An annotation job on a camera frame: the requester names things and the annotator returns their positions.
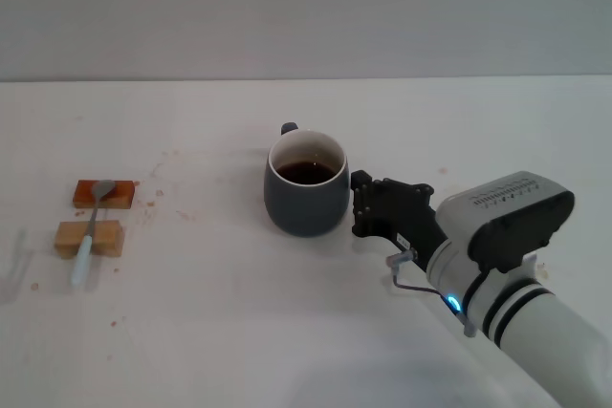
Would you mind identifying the spoon with light blue handle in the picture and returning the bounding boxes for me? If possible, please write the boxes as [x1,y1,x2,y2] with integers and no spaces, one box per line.
[69,179,117,288]

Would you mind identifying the light notched wooden block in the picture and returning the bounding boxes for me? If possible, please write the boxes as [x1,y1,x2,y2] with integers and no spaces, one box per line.
[54,220,125,259]

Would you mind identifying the grey ceramic cup with coffee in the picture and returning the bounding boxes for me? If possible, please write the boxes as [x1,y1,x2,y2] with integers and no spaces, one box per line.
[263,121,351,238]

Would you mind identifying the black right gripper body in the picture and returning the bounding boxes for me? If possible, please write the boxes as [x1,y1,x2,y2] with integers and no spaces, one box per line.
[382,205,450,267]

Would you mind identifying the reddish brown wooden block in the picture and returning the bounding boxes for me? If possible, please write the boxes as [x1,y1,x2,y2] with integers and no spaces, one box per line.
[72,180,136,210]

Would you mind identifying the right wrist camera housing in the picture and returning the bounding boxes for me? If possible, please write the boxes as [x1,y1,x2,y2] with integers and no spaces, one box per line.
[437,170,576,275]

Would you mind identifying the grey cable with connector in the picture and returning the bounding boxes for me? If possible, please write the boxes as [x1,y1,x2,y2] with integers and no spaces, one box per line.
[385,249,478,337]

